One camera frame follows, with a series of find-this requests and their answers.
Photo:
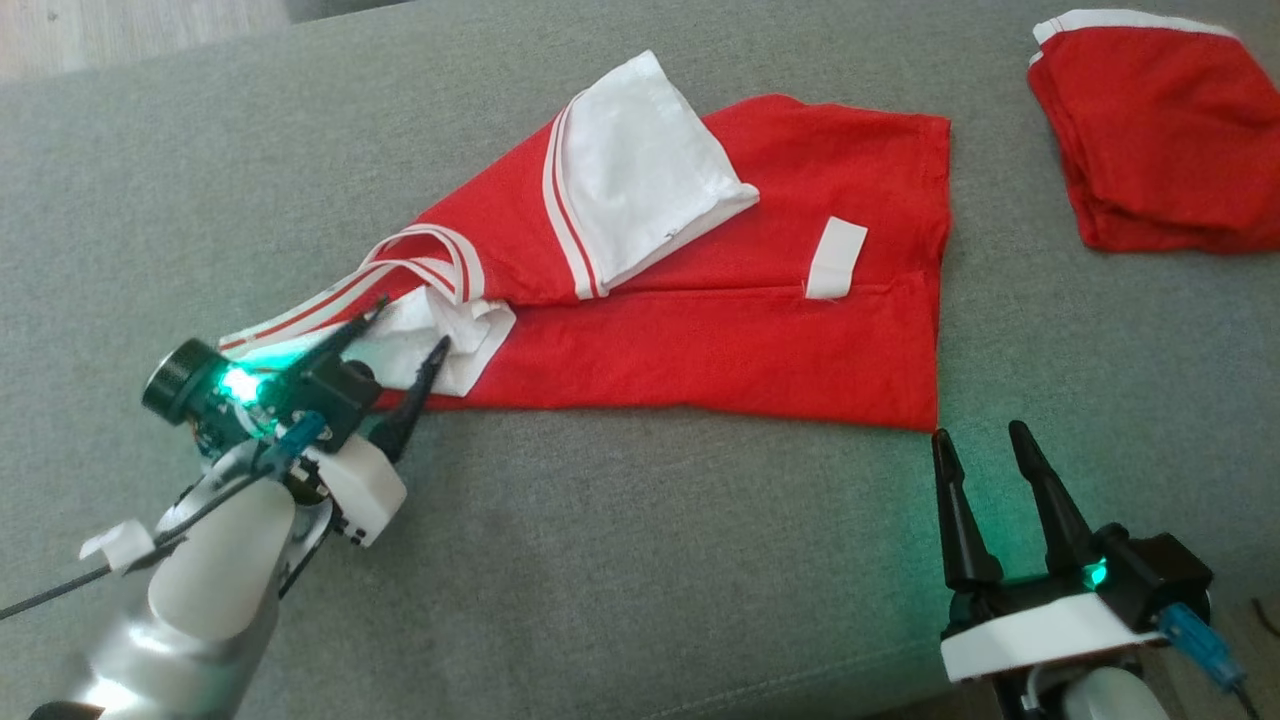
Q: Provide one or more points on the blue right camera plug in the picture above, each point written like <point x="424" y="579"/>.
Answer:
<point x="1195" y="640"/>

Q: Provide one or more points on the large grey sofa seat cushion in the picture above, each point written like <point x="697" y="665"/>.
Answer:
<point x="650" y="560"/>

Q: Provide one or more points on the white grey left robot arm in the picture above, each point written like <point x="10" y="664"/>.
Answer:
<point x="200" y="600"/>

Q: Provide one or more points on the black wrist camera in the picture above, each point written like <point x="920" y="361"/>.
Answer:
<point x="175" y="378"/>
<point x="1160" y="575"/>

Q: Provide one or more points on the white tape tab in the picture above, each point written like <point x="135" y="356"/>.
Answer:
<point x="120" y="545"/>

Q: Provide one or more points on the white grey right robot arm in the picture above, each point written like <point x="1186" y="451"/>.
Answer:
<point x="1110" y="700"/>

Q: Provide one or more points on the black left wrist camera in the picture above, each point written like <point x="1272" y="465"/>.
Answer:
<point x="175" y="378"/>

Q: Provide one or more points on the red shorts white waistband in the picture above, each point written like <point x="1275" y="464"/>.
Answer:
<point x="1160" y="140"/>

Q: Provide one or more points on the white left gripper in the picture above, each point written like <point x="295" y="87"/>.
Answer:
<point x="360" y="490"/>

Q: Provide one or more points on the red shirt white striped sleeves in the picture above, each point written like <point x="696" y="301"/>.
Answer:
<point x="700" y="340"/>

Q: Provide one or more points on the blue left camera plug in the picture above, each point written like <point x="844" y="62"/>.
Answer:
<point x="300" y="435"/>

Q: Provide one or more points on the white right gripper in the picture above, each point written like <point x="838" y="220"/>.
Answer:
<point x="1040" y="630"/>

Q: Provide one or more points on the blue camera plug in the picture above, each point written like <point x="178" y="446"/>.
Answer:
<point x="1195" y="640"/>
<point x="300" y="435"/>

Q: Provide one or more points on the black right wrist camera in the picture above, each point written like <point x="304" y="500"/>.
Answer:
<point x="1160" y="575"/>

